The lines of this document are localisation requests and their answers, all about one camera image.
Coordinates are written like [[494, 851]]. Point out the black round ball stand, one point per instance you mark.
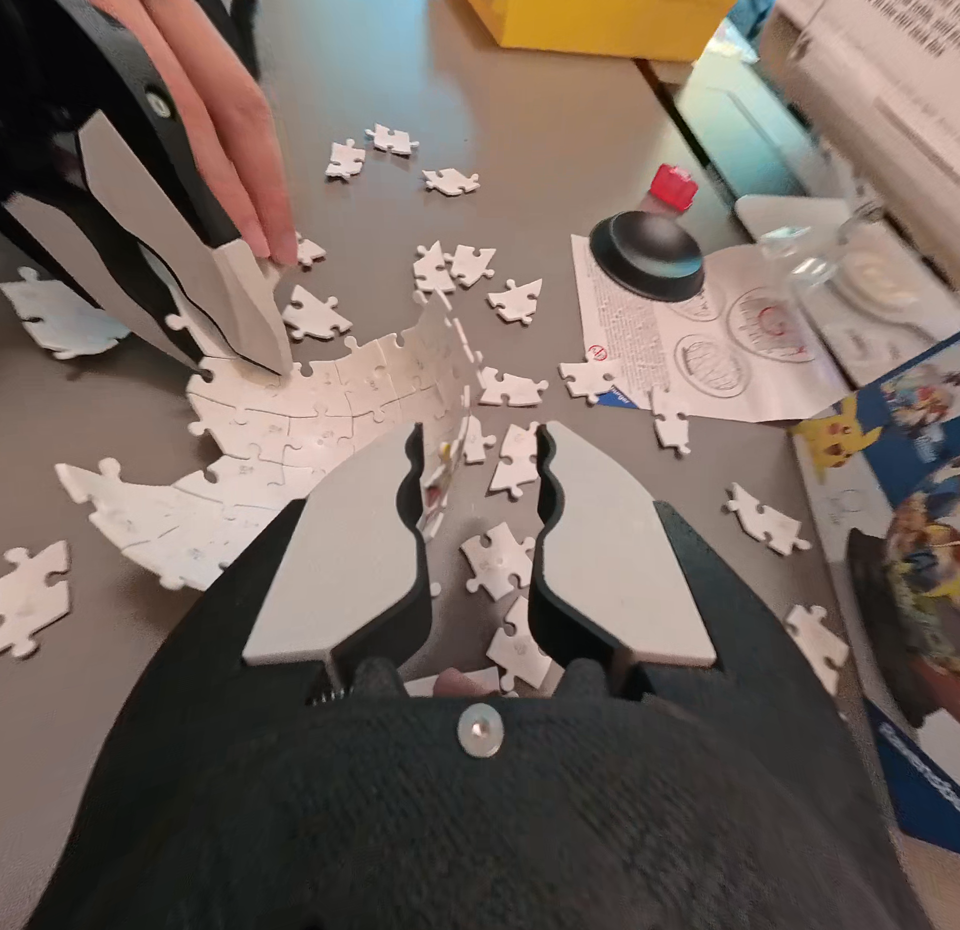
[[649, 258]]

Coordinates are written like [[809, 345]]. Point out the small red block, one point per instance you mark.
[[673, 187]]

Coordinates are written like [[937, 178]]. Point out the blue printed puzzle box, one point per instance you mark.
[[900, 570]]

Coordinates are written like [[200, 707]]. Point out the small white puzzle ball section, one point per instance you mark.
[[60, 315]]

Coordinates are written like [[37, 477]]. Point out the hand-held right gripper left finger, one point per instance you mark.
[[345, 555]]

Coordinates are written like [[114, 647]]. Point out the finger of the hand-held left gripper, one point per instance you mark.
[[90, 269], [172, 217]]

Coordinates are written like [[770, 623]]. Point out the instruction sheet board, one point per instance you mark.
[[877, 59]]

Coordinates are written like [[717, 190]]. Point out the white puzzle strip section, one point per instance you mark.
[[165, 525]]

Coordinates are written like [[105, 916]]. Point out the white instruction leaflet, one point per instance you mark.
[[675, 345]]

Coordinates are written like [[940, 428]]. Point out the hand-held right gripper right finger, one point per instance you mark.
[[622, 555]]

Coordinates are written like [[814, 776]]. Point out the scattered white puzzle pieces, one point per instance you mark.
[[517, 300]]

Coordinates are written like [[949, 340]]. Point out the yellow plastic bin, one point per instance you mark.
[[600, 7]]

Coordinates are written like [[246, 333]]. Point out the person's left hand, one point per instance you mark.
[[217, 112]]

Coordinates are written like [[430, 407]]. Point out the joined white puzzle pieces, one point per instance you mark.
[[30, 600]]

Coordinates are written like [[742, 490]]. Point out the clear plastic parts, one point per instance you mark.
[[840, 262]]

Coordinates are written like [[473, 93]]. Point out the large white puzzle ball shell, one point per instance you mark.
[[352, 397]]

